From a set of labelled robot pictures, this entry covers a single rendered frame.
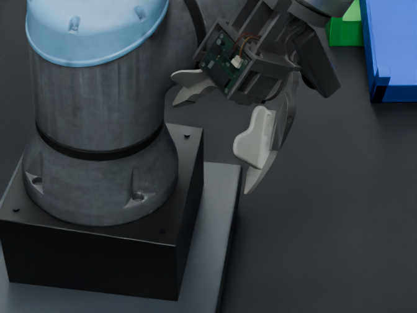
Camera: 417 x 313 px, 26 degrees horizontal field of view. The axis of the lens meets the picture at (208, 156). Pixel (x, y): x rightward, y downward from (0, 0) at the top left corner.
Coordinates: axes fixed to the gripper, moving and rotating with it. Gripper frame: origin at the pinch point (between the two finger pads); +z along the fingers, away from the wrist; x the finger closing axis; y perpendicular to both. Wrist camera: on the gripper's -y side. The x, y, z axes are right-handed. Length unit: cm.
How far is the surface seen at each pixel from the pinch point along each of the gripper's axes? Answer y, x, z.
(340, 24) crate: -57, -36, -6
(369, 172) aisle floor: -43.3, -5.9, 4.3
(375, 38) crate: -58, -29, -8
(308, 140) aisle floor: -41.3, -16.9, 7.3
